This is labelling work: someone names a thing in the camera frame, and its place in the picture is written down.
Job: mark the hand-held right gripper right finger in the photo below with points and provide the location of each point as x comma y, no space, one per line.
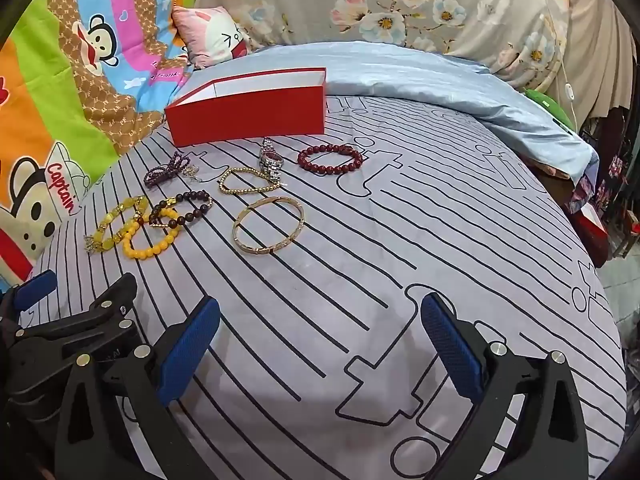
450,355

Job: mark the grey striped bed sheet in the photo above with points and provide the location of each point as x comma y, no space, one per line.
375,260

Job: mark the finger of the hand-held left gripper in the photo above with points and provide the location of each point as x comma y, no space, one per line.
107,317
35,287

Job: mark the grey floral sheet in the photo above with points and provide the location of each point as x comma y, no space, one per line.
350,0

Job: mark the silver wrist watch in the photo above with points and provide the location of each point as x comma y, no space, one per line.
271,162

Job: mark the light blue quilt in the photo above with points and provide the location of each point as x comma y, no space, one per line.
400,75

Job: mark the green plastic object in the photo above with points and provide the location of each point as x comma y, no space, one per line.
550,105

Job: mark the pink cartoon pillow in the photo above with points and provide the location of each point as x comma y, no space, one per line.
210,35

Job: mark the gold bangle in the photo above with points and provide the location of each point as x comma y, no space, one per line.
235,230

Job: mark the red cardboard box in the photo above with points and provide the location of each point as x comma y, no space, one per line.
250,115

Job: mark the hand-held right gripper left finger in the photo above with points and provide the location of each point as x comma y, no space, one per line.
187,355

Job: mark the colourful cartoon printed blanket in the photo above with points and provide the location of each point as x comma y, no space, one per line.
60,110

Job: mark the beige curtain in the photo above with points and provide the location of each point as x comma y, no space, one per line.
600,50

